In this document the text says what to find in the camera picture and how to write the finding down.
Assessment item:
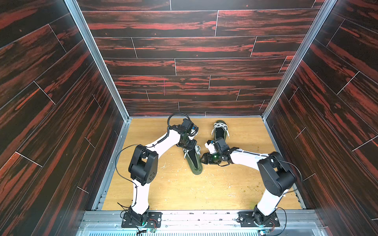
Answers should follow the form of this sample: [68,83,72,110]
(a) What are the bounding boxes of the front aluminium frame rail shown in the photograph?
[77,209,329,236]

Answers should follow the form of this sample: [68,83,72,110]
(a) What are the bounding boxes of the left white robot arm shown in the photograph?
[129,125,202,220]

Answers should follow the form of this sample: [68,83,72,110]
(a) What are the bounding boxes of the green shoe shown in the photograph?
[183,145,203,175]
[212,120,230,141]

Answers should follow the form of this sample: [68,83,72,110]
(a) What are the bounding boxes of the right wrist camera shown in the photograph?
[214,137,230,154]

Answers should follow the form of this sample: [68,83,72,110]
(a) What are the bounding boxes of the aluminium corner post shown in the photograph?
[64,0,130,122]
[262,0,337,124]

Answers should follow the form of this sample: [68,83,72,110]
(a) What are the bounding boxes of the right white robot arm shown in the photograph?
[201,143,296,225]

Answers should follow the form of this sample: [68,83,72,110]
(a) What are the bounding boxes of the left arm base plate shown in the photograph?
[121,211,162,229]

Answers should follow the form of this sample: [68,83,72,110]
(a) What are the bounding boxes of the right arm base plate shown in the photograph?
[236,211,280,228]

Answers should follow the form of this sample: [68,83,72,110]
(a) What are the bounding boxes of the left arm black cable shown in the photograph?
[167,112,191,132]

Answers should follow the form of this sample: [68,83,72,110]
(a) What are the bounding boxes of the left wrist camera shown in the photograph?
[181,119,199,137]

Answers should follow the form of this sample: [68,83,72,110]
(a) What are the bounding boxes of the right aluminium corner post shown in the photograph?
[262,0,337,124]

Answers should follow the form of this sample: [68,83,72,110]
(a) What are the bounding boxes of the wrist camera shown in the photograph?
[181,119,199,137]
[214,137,230,154]

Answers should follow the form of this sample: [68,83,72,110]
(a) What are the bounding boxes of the left aluminium corner post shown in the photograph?
[64,0,130,122]

